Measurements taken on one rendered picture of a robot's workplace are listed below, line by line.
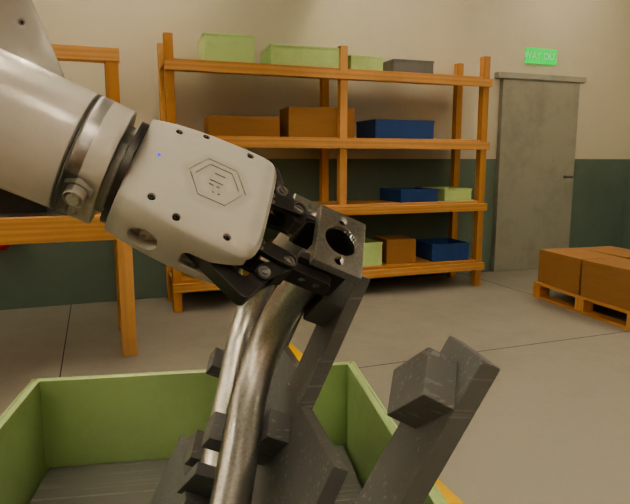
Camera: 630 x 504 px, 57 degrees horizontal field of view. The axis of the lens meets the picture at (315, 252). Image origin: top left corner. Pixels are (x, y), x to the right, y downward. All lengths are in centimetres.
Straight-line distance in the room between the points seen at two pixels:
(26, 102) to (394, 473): 31
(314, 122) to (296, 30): 101
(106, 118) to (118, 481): 51
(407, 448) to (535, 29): 690
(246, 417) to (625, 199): 771
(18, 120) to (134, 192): 8
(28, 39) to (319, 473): 38
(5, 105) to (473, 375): 31
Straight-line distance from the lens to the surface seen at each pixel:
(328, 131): 520
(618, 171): 797
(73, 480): 81
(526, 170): 694
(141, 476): 80
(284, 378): 59
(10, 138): 40
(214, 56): 496
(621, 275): 489
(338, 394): 81
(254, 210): 41
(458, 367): 33
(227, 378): 62
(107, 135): 39
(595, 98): 769
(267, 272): 40
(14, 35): 51
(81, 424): 83
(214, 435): 50
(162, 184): 39
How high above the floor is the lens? 123
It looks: 9 degrees down
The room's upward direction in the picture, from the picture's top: straight up
